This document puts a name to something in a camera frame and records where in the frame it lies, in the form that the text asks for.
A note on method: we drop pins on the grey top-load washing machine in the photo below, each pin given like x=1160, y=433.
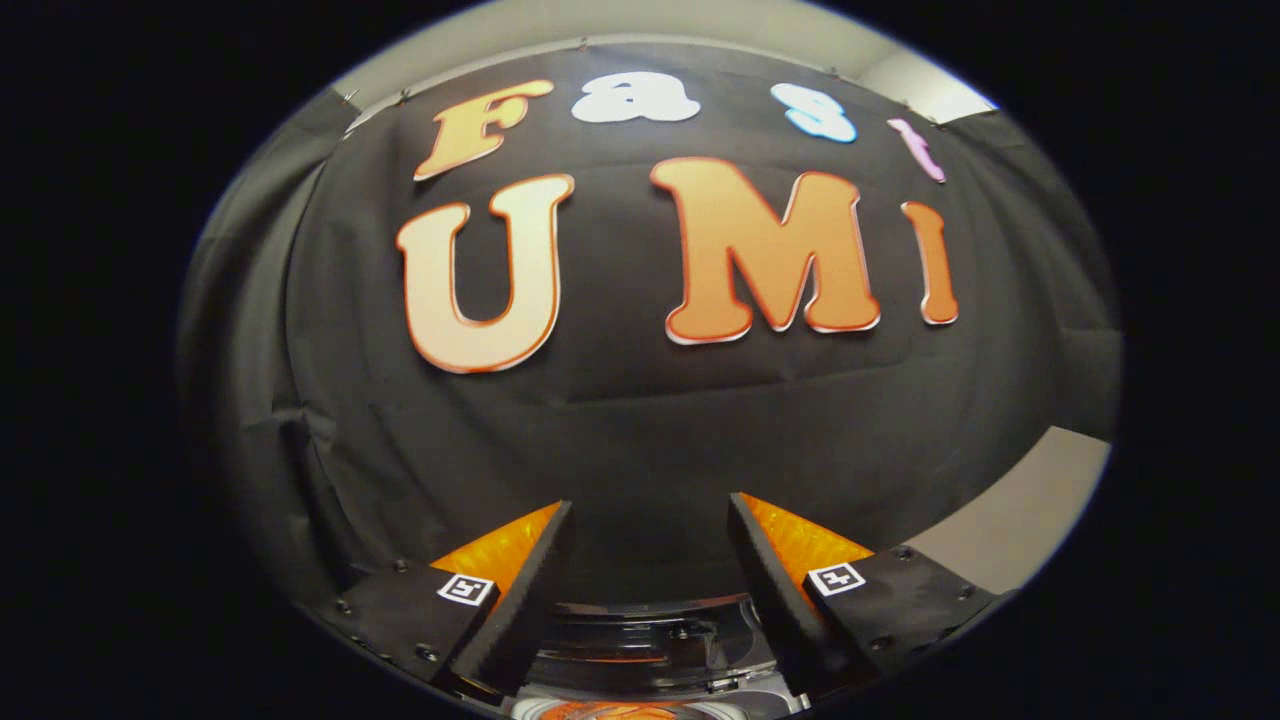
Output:
x=650, y=640

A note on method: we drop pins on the grey-topped cabinet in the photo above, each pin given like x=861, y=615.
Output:
x=1020, y=510

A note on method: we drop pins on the black backdrop cloth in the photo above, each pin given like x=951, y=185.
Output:
x=640, y=440

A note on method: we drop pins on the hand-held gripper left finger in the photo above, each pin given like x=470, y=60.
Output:
x=515, y=620

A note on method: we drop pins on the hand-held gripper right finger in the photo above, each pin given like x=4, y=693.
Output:
x=785, y=610

